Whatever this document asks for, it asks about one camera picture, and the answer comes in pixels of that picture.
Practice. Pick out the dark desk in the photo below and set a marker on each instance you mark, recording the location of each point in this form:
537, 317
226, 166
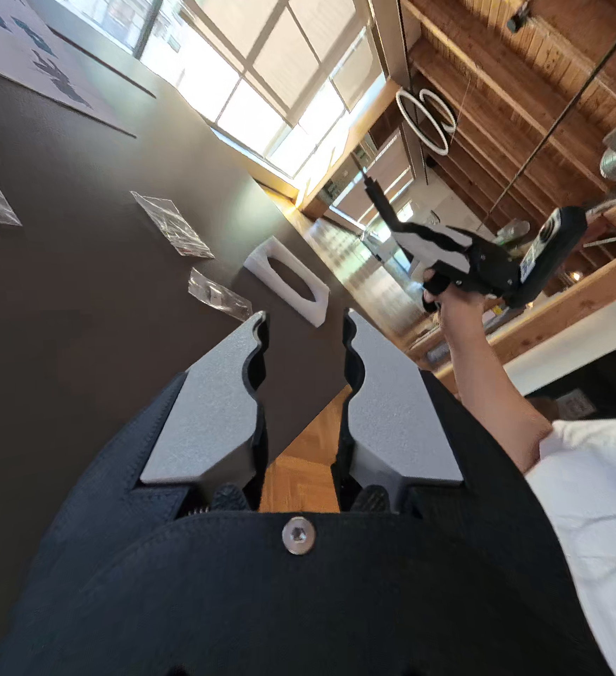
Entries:
75, 317

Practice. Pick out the wooden support post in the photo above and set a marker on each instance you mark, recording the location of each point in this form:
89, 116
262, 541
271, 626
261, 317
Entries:
577, 301

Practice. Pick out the open instruction booklet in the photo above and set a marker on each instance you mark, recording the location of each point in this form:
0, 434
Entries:
22, 47

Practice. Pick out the beige roller window blind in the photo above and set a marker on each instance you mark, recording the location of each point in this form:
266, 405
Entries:
286, 47

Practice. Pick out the person's right hand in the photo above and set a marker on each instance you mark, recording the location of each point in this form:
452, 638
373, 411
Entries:
463, 311

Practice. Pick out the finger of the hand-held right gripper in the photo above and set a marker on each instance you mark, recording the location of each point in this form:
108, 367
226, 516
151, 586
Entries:
424, 251
458, 238

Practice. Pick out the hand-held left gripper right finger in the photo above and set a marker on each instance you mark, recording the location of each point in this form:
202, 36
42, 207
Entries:
397, 428

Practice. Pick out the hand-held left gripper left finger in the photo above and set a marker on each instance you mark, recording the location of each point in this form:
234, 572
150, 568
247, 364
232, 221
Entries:
207, 422

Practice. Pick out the ceiling conduit with junction box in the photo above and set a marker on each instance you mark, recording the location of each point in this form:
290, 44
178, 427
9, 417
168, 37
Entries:
519, 18

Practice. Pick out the white square foam with hole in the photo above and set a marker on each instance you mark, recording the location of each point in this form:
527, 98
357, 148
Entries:
257, 259

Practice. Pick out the ceiling sprinkler pipe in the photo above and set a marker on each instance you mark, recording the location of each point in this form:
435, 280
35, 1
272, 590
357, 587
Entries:
566, 113

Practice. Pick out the person's white shirt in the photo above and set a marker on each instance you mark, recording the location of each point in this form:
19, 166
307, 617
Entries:
598, 501

